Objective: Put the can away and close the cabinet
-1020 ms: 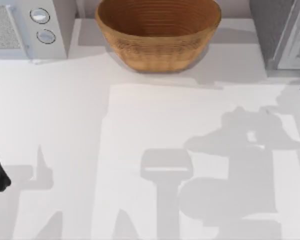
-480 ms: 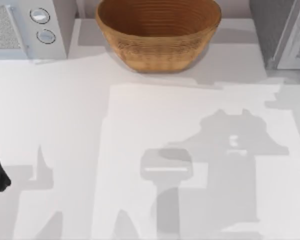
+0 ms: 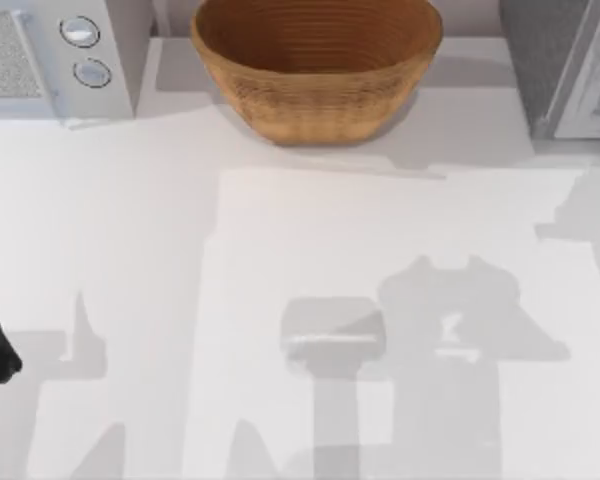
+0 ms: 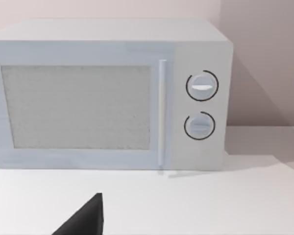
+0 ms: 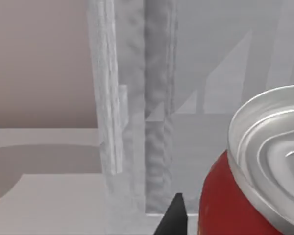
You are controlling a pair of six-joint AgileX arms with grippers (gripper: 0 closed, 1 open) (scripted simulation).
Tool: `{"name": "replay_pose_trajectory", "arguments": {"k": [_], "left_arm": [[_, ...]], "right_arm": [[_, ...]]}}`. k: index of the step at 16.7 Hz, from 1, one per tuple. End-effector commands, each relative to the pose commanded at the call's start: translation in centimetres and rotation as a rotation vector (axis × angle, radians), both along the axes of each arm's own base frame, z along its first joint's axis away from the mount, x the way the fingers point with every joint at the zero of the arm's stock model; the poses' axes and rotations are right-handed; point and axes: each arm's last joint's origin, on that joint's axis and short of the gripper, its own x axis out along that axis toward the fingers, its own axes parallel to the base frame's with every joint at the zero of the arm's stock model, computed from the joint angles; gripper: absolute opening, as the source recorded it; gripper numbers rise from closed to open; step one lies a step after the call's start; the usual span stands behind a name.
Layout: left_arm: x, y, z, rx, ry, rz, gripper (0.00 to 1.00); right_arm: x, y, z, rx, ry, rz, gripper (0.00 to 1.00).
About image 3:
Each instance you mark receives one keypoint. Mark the round microwave knob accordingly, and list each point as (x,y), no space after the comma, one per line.
(92,72)
(79,31)

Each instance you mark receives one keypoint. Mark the brown woven basket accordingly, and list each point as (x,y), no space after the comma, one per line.
(315,85)

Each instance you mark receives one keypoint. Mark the pale microwave oven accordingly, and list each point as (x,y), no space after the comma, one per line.
(35,55)

